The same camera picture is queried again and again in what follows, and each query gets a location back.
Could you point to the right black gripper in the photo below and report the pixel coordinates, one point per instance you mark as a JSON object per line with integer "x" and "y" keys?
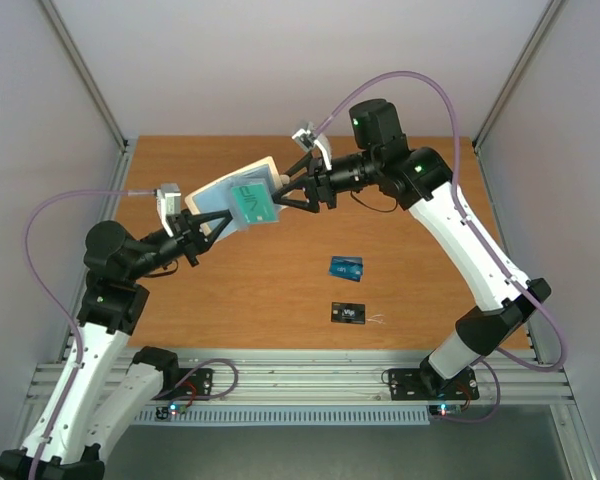
{"x": 317, "y": 181}

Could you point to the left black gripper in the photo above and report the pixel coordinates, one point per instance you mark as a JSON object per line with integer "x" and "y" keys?
{"x": 189, "y": 234}

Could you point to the beige card holder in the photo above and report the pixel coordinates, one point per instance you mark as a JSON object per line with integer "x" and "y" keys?
{"x": 214, "y": 196}

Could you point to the teal credit card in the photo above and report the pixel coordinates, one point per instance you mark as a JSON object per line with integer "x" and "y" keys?
{"x": 252, "y": 204}

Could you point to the light blue credit card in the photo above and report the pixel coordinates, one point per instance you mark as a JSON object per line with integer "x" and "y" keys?
{"x": 342, "y": 267}

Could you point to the black VIP credit card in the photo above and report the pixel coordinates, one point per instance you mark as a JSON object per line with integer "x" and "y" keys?
{"x": 348, "y": 313}

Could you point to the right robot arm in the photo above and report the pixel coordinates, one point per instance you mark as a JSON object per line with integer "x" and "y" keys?
{"x": 420, "y": 181}

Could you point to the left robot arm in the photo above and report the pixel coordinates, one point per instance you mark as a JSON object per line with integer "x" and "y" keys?
{"x": 80, "y": 426}

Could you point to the left circuit board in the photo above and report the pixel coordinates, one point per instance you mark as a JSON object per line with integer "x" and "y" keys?
{"x": 166, "y": 413}

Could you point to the circuit board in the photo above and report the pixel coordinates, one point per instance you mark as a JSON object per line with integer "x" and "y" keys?
{"x": 446, "y": 410}
{"x": 166, "y": 413}

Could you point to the right circuit board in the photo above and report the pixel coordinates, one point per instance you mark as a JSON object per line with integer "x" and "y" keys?
{"x": 446, "y": 410}

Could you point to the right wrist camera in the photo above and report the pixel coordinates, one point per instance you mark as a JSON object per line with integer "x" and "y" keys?
{"x": 308, "y": 140}

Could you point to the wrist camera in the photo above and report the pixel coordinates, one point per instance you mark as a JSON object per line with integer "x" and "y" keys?
{"x": 308, "y": 140}
{"x": 168, "y": 203}

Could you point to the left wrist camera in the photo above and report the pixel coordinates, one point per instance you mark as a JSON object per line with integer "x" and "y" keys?
{"x": 168, "y": 203}

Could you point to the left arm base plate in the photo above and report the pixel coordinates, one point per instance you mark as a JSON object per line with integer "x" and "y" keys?
{"x": 198, "y": 384}

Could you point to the aluminium rail frame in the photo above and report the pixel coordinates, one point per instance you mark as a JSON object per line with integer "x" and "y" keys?
{"x": 358, "y": 377}

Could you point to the grey slotted cable duct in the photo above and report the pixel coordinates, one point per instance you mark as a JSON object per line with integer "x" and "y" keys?
{"x": 247, "y": 416}

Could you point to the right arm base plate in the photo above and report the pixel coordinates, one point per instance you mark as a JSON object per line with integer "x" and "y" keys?
{"x": 405, "y": 384}

